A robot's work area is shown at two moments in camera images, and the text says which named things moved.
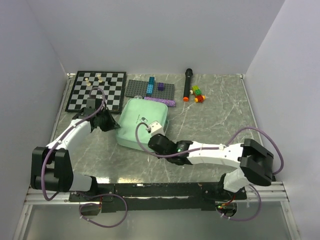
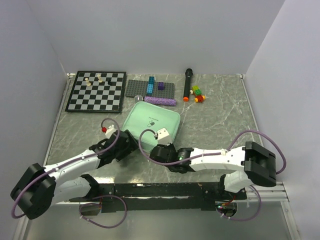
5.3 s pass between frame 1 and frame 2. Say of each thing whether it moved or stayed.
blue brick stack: stayed
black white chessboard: stayed
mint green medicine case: moved
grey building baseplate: stayed
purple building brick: stayed
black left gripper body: moved
